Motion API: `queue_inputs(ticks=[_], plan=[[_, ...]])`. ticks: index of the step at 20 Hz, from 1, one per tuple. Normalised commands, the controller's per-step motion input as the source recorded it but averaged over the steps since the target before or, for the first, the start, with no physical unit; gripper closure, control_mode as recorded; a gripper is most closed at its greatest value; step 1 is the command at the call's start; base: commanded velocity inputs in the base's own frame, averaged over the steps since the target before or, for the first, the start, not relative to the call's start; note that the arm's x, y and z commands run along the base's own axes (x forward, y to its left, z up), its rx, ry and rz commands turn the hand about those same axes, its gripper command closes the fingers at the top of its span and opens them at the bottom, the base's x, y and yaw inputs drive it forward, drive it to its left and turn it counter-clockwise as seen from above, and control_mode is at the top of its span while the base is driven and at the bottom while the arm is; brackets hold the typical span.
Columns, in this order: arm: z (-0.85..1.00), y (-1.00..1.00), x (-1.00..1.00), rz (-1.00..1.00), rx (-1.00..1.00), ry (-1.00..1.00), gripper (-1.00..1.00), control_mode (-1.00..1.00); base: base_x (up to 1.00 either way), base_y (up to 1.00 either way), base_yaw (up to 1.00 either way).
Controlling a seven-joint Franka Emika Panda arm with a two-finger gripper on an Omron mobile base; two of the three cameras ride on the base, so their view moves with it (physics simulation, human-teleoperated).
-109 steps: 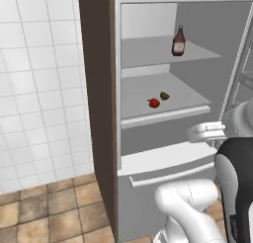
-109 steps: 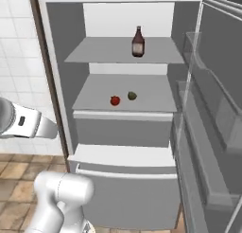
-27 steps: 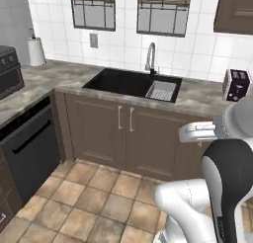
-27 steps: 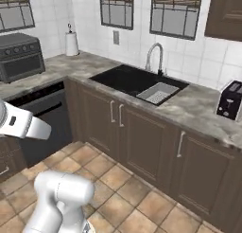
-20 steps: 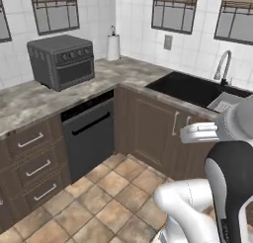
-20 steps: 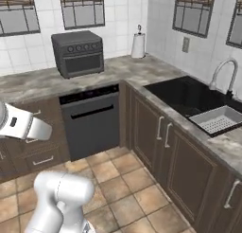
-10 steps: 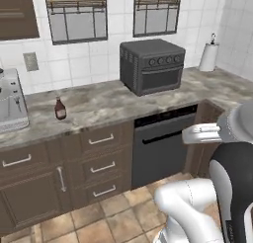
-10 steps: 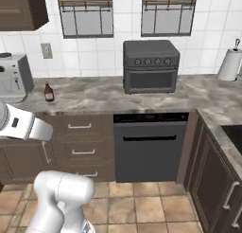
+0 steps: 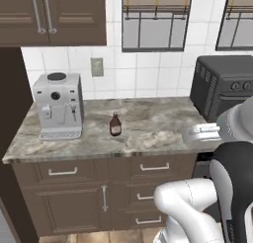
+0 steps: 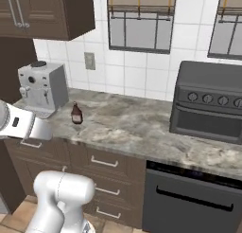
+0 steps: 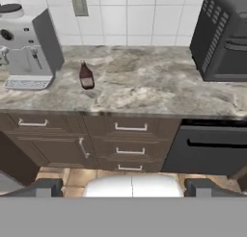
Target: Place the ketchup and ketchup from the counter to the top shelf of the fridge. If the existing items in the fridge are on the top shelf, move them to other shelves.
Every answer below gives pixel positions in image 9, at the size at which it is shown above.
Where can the brown wall cupboard door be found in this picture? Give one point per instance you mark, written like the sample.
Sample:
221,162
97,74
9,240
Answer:
79,19
16,19

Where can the dark brown tall cabinet panel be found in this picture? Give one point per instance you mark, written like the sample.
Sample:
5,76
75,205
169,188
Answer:
13,121

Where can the grey coffee machine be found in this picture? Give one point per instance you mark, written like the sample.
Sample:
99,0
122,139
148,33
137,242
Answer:
59,105

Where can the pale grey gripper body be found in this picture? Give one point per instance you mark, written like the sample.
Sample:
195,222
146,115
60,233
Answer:
201,133

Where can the dark brown ketchup bottle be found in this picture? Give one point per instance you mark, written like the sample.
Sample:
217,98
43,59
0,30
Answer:
115,126

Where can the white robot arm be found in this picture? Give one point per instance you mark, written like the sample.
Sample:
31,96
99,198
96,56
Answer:
194,204

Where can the brown base cupboard door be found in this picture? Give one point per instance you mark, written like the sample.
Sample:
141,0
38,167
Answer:
69,207

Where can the black toaster oven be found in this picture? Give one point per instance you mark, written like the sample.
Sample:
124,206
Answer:
220,85

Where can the narrow grey framed window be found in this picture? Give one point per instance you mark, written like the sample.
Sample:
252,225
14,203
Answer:
237,33

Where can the wide brown drawer front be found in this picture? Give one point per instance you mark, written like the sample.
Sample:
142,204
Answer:
85,171

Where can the wide grey framed window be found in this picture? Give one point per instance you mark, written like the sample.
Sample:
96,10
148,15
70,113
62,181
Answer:
154,33

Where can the grey wall outlet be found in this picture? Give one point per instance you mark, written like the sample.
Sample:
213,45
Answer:
97,67

